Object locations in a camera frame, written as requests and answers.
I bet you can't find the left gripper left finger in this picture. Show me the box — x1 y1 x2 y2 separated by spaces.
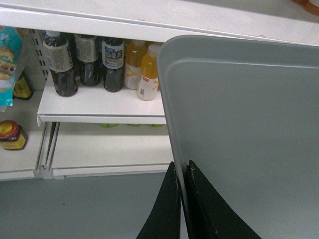
137 162 181 239

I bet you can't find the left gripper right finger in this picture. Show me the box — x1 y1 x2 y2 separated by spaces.
186 160 260 239

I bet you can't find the grey rectangular serving tray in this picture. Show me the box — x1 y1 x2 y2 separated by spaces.
157 35 319 239

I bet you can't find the white bottom shelf board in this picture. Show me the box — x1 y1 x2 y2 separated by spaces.
0 122 173 180

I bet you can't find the white shelf board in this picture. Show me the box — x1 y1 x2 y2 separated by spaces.
0 0 319 46
37 76 166 124
0 122 173 180

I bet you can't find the front orange juice bottle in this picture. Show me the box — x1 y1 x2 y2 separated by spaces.
137 43 160 101

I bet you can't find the orange juice bottle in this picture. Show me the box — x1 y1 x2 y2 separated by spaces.
137 43 160 101
124 40 147 90

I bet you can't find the white lower shelf board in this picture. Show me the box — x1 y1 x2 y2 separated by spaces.
37 76 166 124

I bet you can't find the red lid sauce jar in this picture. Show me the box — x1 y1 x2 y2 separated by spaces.
0 120 28 150

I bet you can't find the rear orange juice bottle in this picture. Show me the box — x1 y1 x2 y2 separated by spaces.
124 40 147 90

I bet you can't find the dark oolong tea bottle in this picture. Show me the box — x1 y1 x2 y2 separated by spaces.
102 37 124 92

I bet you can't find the dark tea bottle middle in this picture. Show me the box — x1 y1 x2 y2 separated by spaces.
75 34 100 87

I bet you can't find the white slotted shelf upright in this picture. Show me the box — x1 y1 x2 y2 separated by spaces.
31 29 52 82

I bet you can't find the white middle shelf board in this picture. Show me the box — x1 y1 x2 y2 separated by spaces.
0 0 319 46

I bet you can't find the teal cartoon snack bag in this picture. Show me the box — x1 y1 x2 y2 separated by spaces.
0 25 23 107

